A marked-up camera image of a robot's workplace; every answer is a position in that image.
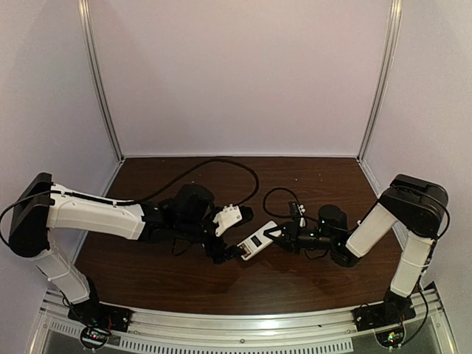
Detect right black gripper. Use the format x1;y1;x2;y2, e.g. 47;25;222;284
264;220;336;255

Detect white red remote control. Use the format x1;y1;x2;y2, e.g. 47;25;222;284
238;221;277;261

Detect gold AAA battery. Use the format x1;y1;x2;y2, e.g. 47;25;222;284
240;245;251;258

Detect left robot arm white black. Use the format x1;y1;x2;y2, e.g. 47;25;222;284
1;173;243;327

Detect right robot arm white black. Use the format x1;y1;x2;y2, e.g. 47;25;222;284
263;174;450;327

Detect right circuit board with LED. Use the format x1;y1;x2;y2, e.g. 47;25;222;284
375;325;406;349

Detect circuit board with led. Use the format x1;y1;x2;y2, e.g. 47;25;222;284
375;325;406;349
79;327;111;350

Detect left circuit board with LED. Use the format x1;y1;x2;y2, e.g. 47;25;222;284
79;327;111;350

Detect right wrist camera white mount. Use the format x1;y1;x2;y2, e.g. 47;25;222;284
288;201;306;227

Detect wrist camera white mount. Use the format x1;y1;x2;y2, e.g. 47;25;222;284
288;201;306;227
212;204;254;237

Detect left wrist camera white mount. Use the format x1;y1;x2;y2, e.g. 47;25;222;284
212;204;254;237

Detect right black camera cable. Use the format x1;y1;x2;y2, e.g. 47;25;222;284
263;188;355;232

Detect black camera cable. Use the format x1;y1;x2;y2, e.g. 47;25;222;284
0;157;260;248
263;188;355;232

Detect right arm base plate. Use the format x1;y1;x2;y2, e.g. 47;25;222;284
352;302;416;331

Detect right aluminium frame post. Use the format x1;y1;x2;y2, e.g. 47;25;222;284
357;0;403;162

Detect aluminium frame post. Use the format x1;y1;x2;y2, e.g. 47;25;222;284
77;0;125;162
357;0;403;162

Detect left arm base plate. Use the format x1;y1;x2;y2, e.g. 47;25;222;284
67;302;133;333

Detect left black camera cable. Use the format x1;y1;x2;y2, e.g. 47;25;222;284
0;157;260;248

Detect left aluminium frame post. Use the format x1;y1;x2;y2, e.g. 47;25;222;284
77;0;125;162

